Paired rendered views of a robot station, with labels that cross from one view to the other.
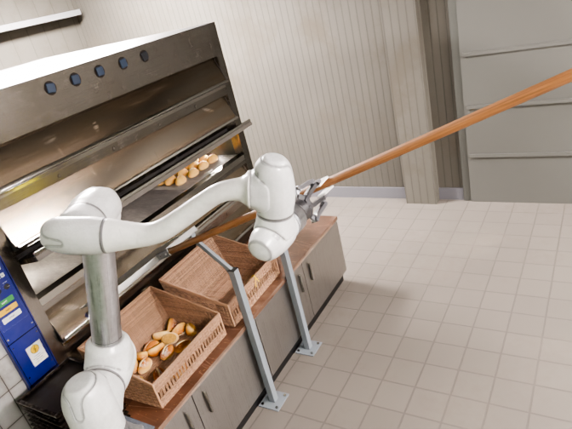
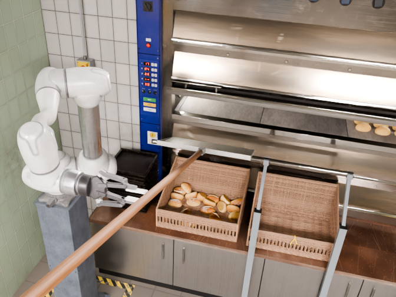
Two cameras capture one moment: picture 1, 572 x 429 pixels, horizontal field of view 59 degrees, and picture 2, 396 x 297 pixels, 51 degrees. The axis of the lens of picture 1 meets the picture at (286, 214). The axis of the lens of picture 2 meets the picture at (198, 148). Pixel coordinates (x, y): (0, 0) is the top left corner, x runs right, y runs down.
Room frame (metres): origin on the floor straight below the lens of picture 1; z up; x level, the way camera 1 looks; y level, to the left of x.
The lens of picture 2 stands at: (1.30, -1.24, 2.51)
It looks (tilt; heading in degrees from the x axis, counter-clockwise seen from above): 32 degrees down; 67
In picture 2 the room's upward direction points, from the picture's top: 3 degrees clockwise
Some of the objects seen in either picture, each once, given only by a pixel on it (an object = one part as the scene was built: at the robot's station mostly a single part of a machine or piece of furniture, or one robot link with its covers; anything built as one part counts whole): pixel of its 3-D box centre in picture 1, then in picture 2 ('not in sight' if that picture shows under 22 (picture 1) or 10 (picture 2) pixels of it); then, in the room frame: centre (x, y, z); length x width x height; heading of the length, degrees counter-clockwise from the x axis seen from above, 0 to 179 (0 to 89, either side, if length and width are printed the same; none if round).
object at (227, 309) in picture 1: (221, 276); (293, 214); (2.73, 0.47, 0.72); 0.56 x 0.49 x 0.28; 146
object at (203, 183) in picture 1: (161, 213); (302, 134); (2.87, 0.73, 1.16); 1.80 x 0.06 x 0.04; 145
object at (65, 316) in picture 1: (171, 233); (298, 154); (2.85, 0.71, 1.02); 1.79 x 0.11 x 0.19; 145
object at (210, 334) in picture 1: (155, 340); (204, 196); (2.23, 0.83, 0.72); 0.56 x 0.49 x 0.28; 146
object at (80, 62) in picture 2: not in sight; (85, 66); (1.60, 1.53, 1.46); 0.10 x 0.07 x 0.10; 145
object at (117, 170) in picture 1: (143, 155); (313, 82); (2.85, 0.71, 1.54); 1.79 x 0.11 x 0.19; 145
